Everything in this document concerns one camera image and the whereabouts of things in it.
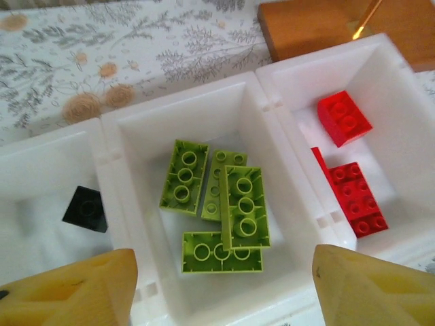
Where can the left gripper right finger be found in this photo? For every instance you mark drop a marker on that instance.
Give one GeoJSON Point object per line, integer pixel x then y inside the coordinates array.
{"type": "Point", "coordinates": [374, 295]}

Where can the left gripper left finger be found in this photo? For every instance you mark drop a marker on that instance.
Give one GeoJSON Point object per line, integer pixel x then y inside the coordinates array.
{"type": "Point", "coordinates": [61, 295]}

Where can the black square lego brick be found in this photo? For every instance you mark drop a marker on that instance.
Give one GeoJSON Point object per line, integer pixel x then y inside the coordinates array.
{"type": "Point", "coordinates": [85, 210]}

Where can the red long lego brick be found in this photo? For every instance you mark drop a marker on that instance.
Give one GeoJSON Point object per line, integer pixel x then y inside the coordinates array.
{"type": "Point", "coordinates": [319, 157]}
{"type": "Point", "coordinates": [360, 200]}

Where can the green long lego brick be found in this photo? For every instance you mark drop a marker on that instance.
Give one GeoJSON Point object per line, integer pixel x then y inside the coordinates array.
{"type": "Point", "coordinates": [197, 265]}
{"type": "Point", "coordinates": [217, 169]}
{"type": "Point", "coordinates": [185, 180]}
{"type": "Point", "coordinates": [246, 207]}

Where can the red curved lego brick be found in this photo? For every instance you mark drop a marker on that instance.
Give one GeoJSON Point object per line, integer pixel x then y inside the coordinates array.
{"type": "Point", "coordinates": [343, 119]}

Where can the white plastic bin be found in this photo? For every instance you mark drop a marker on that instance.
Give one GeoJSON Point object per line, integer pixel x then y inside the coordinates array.
{"type": "Point", "coordinates": [306, 88]}
{"type": "Point", "coordinates": [142, 136]}
{"type": "Point", "coordinates": [34, 163]}

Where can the white floral tablecloth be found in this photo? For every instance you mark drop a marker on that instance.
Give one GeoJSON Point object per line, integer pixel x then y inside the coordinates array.
{"type": "Point", "coordinates": [102, 34]}

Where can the wooden stand base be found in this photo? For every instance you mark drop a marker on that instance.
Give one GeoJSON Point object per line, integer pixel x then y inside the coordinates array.
{"type": "Point", "coordinates": [306, 27]}

